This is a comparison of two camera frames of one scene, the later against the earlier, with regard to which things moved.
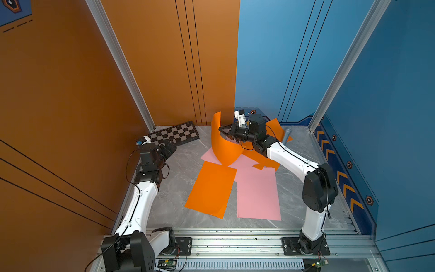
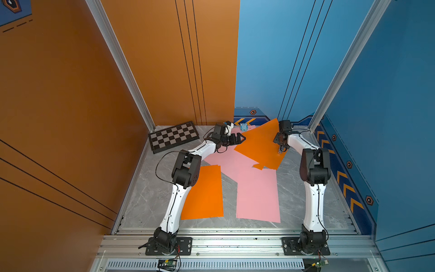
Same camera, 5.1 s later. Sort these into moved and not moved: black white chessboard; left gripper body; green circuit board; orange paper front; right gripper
Moved: right gripper; orange paper front; left gripper body
Not moved: green circuit board; black white chessboard
